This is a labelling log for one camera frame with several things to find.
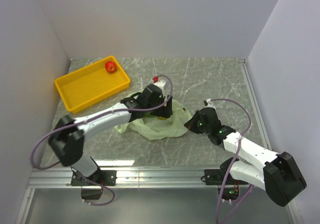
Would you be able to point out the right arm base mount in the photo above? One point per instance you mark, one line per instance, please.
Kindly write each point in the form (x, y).
(231, 191)

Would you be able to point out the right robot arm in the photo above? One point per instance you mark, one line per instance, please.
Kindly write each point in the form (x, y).
(276, 173)

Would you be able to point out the aluminium front rail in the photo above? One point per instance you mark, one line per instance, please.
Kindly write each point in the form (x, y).
(127, 177)

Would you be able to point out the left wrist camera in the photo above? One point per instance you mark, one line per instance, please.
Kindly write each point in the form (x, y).
(160, 83)

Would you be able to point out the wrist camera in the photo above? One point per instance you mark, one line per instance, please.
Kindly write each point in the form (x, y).
(160, 83)
(209, 103)

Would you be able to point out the aluminium side rail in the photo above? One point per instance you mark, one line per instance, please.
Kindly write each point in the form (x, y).
(255, 106)

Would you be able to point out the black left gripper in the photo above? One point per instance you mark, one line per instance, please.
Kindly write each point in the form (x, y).
(164, 111)

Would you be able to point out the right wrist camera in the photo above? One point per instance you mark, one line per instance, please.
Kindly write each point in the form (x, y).
(209, 103)

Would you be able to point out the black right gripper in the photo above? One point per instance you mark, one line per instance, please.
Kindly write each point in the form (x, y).
(191, 125)

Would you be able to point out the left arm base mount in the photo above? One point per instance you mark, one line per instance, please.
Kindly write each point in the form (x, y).
(94, 186)

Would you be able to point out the red toy fruit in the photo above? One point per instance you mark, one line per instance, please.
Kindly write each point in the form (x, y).
(110, 67)

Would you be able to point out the green plastic bag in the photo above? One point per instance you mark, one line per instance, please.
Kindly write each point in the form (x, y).
(157, 128)

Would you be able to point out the yellow plastic tray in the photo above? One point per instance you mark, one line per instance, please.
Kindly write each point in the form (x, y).
(91, 84)

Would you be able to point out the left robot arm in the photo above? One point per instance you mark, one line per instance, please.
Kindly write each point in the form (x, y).
(70, 135)

